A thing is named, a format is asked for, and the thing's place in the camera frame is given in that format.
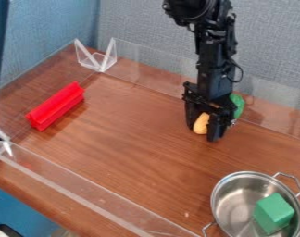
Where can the silver metal pot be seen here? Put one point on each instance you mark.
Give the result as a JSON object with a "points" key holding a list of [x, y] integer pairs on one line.
{"points": [[233, 201]]}

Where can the clear acrylic back barrier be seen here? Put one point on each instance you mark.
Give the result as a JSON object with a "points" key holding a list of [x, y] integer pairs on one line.
{"points": [[272, 103]]}

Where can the yellow green toy corn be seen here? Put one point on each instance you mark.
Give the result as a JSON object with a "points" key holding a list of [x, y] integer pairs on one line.
{"points": [[200, 126]]}

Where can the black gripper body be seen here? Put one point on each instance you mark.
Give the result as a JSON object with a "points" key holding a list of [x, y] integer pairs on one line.
{"points": [[220, 106]]}

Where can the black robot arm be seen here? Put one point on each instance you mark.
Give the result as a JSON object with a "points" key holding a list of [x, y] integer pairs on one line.
{"points": [[211, 19]]}

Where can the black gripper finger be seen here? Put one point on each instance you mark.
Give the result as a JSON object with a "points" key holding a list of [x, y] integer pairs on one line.
{"points": [[192, 113], [216, 127]]}

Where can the green wooden cube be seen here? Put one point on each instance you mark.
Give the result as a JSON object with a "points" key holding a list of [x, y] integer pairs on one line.
{"points": [[274, 213]]}

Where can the clear acrylic barrier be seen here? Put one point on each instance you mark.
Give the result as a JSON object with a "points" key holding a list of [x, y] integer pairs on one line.
{"points": [[272, 103], [108, 204]]}

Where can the clear acrylic corner bracket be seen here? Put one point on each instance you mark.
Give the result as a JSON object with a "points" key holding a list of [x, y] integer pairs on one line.
{"points": [[97, 61]]}

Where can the clear acrylic front barrier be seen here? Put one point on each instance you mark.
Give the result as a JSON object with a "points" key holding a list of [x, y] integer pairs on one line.
{"points": [[108, 204]]}

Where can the red plastic block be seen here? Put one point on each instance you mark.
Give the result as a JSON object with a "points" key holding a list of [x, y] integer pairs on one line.
{"points": [[48, 112]]}

